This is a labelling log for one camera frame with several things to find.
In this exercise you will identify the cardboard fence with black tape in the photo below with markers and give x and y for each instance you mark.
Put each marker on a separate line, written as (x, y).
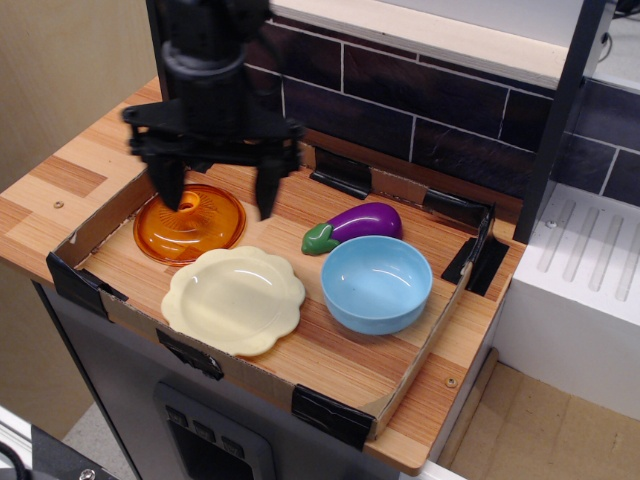
(390, 396)

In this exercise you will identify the white ridged sink drainboard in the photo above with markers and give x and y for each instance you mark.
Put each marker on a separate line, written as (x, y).
(571, 314)

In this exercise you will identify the orange transparent pot lid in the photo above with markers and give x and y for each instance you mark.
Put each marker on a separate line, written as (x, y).
(207, 218)

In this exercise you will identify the purple toy eggplant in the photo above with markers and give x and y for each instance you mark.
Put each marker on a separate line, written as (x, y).
(369, 219)

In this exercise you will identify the light blue bowl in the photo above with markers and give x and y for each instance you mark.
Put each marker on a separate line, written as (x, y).
(376, 285)

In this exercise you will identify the light wooden shelf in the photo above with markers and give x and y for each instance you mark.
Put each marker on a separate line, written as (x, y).
(490, 51)

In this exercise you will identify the dark vertical post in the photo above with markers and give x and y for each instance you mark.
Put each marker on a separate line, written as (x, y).
(582, 58)

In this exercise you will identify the grey oven control panel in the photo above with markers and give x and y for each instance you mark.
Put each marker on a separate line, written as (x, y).
(209, 444)

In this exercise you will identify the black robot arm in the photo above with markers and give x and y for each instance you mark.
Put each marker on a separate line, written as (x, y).
(213, 29)

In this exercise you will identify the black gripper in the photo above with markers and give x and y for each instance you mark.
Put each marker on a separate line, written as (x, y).
(214, 118)

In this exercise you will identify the cream scalloped plate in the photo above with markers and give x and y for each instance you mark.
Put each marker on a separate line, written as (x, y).
(240, 301)

